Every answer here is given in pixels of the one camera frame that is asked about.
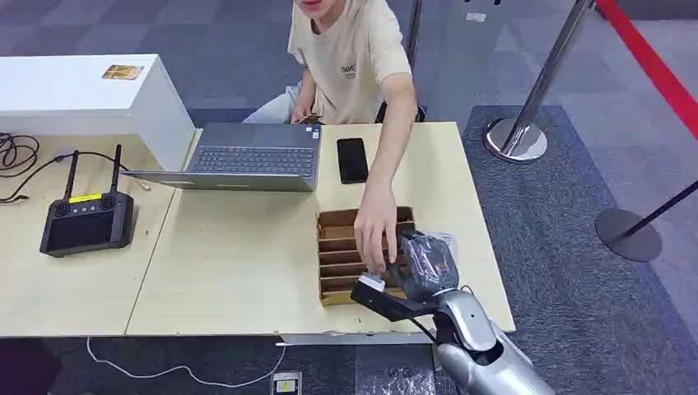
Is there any person's left hand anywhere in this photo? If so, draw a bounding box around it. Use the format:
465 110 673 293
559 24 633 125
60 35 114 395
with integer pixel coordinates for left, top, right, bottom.
353 181 399 276

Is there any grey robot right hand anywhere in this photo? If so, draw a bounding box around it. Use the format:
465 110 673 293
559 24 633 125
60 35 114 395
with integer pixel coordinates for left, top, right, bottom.
385 229 461 304

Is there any wooden card box with slots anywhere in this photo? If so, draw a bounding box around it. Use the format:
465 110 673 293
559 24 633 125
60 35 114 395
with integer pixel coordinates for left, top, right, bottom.
315 205 417 308

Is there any black smartphone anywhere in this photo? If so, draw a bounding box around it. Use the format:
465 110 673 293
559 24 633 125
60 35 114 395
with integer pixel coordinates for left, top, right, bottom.
335 137 370 186

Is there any grey open laptop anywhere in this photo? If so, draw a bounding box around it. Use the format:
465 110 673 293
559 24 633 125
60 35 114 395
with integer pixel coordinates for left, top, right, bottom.
120 122 323 193

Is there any person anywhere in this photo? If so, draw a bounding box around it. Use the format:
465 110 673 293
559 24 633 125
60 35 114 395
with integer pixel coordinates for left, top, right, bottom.
242 0 420 277

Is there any floor socket box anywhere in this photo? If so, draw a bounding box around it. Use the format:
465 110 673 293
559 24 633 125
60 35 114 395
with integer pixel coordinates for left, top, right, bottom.
270 371 303 395

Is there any yellow sticker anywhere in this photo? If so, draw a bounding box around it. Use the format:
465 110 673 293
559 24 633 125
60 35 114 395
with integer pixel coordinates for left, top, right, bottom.
101 63 146 81

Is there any black stanchion with round base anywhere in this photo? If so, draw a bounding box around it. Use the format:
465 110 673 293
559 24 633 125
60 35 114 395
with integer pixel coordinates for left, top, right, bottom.
594 179 698 263

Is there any white cabinet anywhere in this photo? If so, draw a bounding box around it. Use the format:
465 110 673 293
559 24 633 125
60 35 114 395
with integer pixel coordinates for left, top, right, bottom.
0 53 197 174

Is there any black remote controller with antennas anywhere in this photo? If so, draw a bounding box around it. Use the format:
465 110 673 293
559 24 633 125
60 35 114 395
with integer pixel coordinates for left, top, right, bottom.
39 143 136 259

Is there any red barrier belt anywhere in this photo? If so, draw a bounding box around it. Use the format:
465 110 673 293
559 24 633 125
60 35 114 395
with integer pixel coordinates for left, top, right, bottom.
594 0 698 142

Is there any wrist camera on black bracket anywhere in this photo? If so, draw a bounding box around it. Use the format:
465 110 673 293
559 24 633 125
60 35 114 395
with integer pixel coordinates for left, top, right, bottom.
350 274 439 323

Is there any chrome stanchion post with base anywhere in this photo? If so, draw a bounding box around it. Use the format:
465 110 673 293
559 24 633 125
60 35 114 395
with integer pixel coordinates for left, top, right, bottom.
484 0 595 165

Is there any white floor cable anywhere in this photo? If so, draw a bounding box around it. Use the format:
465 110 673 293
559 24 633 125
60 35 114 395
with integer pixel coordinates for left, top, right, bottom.
85 336 288 390

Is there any coiled black cable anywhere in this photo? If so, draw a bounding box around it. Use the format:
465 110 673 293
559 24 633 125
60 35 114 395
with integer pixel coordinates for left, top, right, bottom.
0 132 41 179

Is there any black cable with plug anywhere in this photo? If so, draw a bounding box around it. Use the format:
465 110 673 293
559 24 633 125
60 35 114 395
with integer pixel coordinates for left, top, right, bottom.
0 151 152 205

